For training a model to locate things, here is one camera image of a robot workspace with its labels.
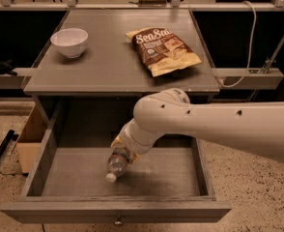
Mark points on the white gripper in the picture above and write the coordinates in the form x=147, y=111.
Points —
x=127, y=140

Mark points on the clear plastic water bottle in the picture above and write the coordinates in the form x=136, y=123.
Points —
x=118, y=163

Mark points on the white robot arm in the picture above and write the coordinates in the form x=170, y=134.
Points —
x=253, y=127

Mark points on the open grey top drawer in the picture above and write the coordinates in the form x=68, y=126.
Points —
x=67, y=184

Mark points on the metal drawer knob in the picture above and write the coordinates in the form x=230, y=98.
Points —
x=118, y=221

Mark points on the grey wooden cabinet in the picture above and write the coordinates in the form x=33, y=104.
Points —
x=111, y=66

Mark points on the cardboard box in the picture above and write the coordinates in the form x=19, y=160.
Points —
x=30, y=140

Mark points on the brown sea salt chips bag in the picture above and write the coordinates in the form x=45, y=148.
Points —
x=161, y=51

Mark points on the white ceramic bowl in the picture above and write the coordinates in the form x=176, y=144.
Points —
x=70, y=42

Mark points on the black cloth on rail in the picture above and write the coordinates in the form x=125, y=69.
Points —
x=7, y=68

